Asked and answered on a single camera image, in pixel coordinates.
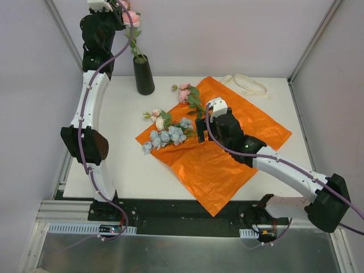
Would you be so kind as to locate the white and pink flower stem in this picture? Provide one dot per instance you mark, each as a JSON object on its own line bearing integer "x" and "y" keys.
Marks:
{"x": 160, "y": 118}

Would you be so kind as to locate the black conical vase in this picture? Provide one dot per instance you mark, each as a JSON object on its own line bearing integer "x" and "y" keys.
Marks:
{"x": 143, "y": 75}

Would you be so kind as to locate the left white cable duct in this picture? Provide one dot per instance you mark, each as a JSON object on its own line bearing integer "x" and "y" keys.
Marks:
{"x": 61, "y": 228}

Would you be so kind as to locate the dark orange tissue paper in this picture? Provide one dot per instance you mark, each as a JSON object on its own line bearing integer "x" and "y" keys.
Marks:
{"x": 203, "y": 170}

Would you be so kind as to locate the aluminium frame post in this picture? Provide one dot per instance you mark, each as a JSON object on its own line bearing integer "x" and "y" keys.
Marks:
{"x": 324, "y": 24}
{"x": 64, "y": 33}

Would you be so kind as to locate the pink and blue flower bouquet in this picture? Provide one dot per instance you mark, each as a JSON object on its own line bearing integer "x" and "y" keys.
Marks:
{"x": 176, "y": 134}

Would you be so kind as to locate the right aluminium frame post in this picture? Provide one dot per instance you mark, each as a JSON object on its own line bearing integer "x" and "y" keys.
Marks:
{"x": 324, "y": 24}

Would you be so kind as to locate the right white cable duct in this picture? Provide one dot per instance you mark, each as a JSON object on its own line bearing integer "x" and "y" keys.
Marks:
{"x": 248, "y": 234}

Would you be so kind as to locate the white cable duct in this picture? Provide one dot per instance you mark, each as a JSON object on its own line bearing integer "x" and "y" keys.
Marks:
{"x": 248, "y": 234}
{"x": 61, "y": 228}

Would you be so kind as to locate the left aluminium frame post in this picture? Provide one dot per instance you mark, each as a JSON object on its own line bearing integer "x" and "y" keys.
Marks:
{"x": 64, "y": 33}

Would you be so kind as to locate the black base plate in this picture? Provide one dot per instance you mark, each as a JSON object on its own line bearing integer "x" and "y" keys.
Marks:
{"x": 201, "y": 228}

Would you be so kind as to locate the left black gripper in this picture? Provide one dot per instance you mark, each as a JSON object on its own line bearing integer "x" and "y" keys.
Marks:
{"x": 114, "y": 18}

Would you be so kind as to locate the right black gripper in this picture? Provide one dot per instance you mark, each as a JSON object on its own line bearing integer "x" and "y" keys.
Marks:
{"x": 209, "y": 128}

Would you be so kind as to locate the small pink rose stem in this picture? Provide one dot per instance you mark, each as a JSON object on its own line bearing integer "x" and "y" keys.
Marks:
{"x": 189, "y": 96}

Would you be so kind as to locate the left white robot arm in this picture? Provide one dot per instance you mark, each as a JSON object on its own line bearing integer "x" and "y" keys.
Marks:
{"x": 82, "y": 138}

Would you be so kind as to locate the front aluminium rail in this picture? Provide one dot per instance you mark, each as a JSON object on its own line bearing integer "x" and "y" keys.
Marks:
{"x": 57, "y": 213}

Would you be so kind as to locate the cream lace ribbon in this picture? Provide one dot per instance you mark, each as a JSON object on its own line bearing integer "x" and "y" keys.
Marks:
{"x": 245, "y": 86}

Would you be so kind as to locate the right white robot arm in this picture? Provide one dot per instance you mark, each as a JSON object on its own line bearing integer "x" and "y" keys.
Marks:
{"x": 324, "y": 200}

